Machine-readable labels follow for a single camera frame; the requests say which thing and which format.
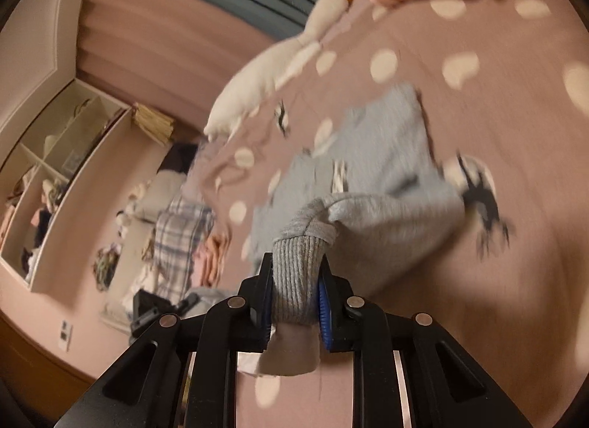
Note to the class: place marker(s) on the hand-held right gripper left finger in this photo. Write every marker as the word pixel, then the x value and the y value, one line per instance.
pixel 266 308

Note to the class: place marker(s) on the dark cloth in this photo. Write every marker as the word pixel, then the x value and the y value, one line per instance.
pixel 179 158

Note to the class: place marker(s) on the colourful cloth pile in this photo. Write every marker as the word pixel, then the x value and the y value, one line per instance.
pixel 108 267

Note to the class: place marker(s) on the white goose plush toy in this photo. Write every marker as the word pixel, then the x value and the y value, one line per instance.
pixel 257 82

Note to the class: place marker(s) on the yellow straw tassel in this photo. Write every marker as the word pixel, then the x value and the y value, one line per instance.
pixel 154 124

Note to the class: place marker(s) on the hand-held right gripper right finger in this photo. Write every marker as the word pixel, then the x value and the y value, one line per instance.
pixel 323 313

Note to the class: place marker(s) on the white open shelf cabinet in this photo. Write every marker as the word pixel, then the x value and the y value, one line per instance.
pixel 55 207

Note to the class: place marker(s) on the plaid cloth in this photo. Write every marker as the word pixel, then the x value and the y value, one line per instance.
pixel 179 244

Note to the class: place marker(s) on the pink curtain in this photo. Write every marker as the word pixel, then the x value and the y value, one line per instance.
pixel 161 50

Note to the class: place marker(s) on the grey sweatshirt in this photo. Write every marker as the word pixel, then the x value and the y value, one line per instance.
pixel 382 165

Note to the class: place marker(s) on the stack of pink clothes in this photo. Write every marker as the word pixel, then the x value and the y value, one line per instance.
pixel 211 262

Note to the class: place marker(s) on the white wall socket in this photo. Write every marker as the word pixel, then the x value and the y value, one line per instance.
pixel 66 336

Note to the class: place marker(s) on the pink polka dot bed sheet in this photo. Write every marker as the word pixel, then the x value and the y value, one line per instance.
pixel 460 280

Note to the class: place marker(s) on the white pillow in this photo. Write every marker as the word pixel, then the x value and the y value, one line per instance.
pixel 163 193

